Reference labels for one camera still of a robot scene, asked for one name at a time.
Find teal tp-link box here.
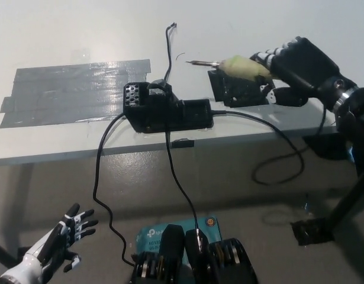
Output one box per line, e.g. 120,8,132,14
136,216,223,255

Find grey duct tape patch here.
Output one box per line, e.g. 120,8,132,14
0,59,152,130

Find black soldering station base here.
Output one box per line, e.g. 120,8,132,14
123,79,214,134

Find black cable with plug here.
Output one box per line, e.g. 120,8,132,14
166,132,200,234

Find black soldering iron cable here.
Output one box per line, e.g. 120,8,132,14
211,100,327,186

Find thin black loose wire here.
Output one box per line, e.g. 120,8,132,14
165,22,177,81

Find black bracket under table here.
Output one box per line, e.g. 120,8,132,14
302,133,353,160

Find small black tape strip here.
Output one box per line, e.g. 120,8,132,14
171,138,195,149

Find black power cable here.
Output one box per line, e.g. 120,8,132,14
93,114,137,266

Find black slanted table leg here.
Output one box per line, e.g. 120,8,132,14
328,168,364,234

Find tape-wrapped soldering iron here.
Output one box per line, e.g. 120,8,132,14
186,55,273,81

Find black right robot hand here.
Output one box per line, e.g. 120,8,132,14
249,35,360,113

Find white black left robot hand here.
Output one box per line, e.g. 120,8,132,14
0,202,99,284

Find black robot body blocks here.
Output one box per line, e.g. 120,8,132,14
130,224,258,284

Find black slanted rod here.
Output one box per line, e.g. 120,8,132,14
0,239,18,267

